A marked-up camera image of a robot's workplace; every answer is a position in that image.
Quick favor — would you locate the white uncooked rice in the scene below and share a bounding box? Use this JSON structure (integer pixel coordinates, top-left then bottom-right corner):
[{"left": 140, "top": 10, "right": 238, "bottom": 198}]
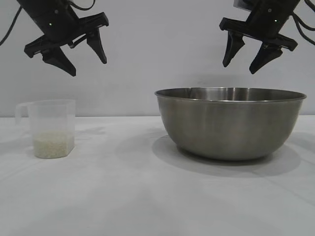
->
[{"left": 33, "top": 131, "right": 75, "bottom": 159}]

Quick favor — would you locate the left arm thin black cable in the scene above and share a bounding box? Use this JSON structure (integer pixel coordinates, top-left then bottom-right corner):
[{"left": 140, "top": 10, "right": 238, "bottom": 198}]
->
[{"left": 70, "top": 0, "right": 97, "bottom": 12}]

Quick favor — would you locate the stainless steel mixing bowl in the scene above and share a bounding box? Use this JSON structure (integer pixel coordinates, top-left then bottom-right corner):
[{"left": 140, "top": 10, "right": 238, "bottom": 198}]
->
[{"left": 154, "top": 87, "right": 308, "bottom": 162}]

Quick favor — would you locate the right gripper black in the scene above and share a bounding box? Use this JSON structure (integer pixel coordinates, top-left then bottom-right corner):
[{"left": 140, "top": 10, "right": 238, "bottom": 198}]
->
[{"left": 219, "top": 0, "right": 300, "bottom": 74}]

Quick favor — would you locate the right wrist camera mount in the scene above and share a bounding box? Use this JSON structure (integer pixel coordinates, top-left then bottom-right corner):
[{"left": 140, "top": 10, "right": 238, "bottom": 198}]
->
[{"left": 233, "top": 0, "right": 252, "bottom": 12}]

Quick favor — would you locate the clear plastic measuring cup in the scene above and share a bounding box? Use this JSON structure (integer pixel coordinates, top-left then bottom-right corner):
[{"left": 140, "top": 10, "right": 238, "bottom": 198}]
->
[{"left": 15, "top": 99, "right": 76, "bottom": 159}]

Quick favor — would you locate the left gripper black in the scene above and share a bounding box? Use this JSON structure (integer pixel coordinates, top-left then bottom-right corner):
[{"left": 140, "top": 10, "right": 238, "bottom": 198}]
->
[{"left": 16, "top": 0, "right": 109, "bottom": 77}]

